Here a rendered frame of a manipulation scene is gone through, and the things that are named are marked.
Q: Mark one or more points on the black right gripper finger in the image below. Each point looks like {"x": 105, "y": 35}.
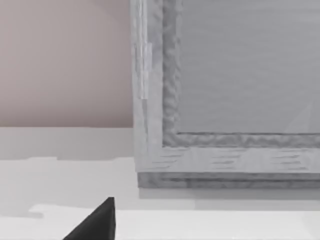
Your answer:
{"x": 101, "y": 222}

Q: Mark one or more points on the grey wooden cabinet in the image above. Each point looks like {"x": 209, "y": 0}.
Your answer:
{"x": 150, "y": 180}

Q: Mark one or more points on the grey cabinet door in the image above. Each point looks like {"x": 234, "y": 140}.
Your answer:
{"x": 237, "y": 87}

